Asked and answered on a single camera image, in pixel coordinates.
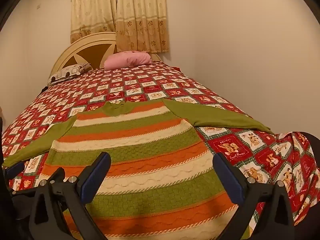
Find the white patterned pillow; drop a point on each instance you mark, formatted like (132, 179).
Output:
(68, 72)

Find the green orange cream striped sweater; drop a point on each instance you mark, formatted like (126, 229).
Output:
(150, 142)

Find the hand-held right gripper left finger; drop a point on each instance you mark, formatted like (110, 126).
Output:
(96, 173)

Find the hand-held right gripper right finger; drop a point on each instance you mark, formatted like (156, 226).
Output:
(228, 177)

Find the tan floral curtain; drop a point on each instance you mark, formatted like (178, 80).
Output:
(142, 17)

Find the pink pillow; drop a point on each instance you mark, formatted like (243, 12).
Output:
(127, 58)

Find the light beige floral curtain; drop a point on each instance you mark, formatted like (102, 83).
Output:
(92, 10)

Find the cream round headboard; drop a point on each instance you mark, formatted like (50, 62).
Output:
(82, 45)

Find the red checked bear print blanket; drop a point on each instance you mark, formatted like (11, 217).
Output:
(150, 85)

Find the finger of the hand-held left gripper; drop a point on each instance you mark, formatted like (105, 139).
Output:
(15, 169)

